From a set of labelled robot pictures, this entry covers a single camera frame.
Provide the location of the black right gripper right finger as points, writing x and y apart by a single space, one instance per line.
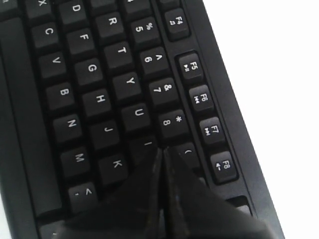
193 211

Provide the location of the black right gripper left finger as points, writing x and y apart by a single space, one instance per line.
131 212

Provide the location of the black Acer keyboard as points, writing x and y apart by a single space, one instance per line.
89 87

